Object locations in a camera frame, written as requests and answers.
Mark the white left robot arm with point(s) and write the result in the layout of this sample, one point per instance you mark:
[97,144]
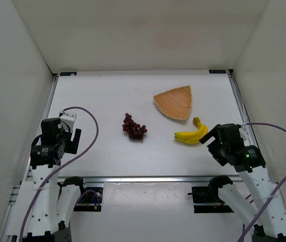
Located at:
[54,201]

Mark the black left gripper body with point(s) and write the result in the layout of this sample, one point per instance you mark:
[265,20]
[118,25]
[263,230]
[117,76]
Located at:
[74,140]

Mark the dark corner bracket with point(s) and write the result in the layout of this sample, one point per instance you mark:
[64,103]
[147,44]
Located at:
[66,74]
[217,71]

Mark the dark left corner bracket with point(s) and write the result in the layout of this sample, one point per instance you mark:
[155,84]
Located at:
[66,74]

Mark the aluminium front table rail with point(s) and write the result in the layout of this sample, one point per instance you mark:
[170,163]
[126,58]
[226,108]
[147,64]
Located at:
[146,179]

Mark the yellow fake banana bunch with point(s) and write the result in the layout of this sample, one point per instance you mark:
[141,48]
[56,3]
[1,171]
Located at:
[192,138]

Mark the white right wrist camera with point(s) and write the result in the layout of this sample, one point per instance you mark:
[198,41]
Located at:
[243,133]

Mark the woven triangular fruit basket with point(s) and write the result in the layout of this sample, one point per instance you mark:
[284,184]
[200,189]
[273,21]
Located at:
[175,103]

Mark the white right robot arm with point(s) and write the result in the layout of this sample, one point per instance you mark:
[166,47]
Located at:
[266,214]

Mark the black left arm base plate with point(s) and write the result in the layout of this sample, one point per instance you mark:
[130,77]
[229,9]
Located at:
[91,200]

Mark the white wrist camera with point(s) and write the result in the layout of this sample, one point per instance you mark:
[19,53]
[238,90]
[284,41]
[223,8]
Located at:
[68,119]
[243,133]

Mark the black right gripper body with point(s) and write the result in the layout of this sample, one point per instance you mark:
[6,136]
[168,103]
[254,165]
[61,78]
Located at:
[212,144]

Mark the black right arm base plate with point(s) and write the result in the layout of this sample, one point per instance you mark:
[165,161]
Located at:
[204,203]

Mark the aluminium right side rail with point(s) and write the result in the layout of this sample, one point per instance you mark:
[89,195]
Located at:
[241,107]

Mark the dark red fake grapes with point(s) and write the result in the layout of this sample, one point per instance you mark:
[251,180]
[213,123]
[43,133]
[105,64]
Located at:
[134,130]

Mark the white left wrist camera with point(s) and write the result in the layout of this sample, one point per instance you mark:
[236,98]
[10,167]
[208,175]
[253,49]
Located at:
[68,119]

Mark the dark right corner bracket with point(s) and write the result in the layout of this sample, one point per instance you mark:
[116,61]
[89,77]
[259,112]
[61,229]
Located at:
[217,71]

